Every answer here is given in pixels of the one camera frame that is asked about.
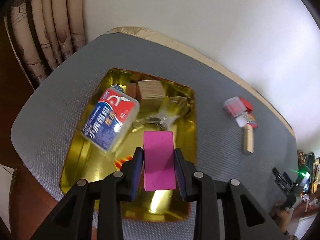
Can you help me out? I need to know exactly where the beige red cardboard box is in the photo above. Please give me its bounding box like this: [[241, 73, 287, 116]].
[[137, 80, 166, 112]]

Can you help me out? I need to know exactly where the wooden rectangular block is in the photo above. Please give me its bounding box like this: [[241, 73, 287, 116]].
[[242, 124, 254, 154]]

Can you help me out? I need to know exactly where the black camera tripod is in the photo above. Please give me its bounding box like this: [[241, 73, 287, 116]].
[[272, 167, 302, 210]]

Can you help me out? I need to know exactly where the blue red toothpick box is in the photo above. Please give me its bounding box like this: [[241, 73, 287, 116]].
[[81, 87, 140, 152]]

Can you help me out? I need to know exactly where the brown wooden door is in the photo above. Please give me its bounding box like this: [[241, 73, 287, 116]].
[[1, 24, 57, 239]]

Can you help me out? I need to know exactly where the metal key bunch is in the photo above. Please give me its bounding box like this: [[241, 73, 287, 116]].
[[131, 116, 169, 132]]

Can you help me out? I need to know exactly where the beige patterned curtain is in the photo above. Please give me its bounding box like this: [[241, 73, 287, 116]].
[[1, 0, 86, 89]]

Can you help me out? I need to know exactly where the small colourful round tin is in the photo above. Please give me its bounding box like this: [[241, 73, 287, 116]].
[[235, 112, 258, 128]]

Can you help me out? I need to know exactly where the grey mesh table mat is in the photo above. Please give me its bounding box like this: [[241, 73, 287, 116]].
[[11, 30, 297, 239]]

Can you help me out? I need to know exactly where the yellow small box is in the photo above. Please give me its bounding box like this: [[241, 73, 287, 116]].
[[113, 155, 132, 171]]

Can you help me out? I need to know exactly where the pink rectangular block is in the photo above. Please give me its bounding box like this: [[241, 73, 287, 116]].
[[143, 131, 176, 192]]

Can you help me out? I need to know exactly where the clear plastic case red lid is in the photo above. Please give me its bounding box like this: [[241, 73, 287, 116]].
[[223, 96, 253, 118]]

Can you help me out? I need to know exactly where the red gold metal tin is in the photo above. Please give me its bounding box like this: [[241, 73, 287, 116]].
[[60, 68, 197, 222]]

